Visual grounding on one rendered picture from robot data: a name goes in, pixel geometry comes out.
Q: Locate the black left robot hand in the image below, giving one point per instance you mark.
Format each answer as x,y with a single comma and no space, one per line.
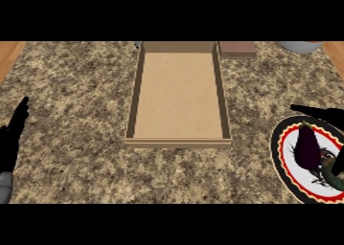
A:
10,137

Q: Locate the brown rectangular block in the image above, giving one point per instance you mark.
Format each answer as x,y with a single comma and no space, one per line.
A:
237,49

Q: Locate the patterned plate with red rim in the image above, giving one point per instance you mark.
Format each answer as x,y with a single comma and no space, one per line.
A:
298,159

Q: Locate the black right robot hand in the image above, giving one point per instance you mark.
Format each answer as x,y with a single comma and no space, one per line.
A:
338,118

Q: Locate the dark purple eggplant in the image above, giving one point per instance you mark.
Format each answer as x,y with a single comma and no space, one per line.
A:
308,150

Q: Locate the pale grey round container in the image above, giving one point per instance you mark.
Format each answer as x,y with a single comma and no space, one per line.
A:
301,45

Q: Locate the open cardboard box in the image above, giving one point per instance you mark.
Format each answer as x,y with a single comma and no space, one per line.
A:
178,95

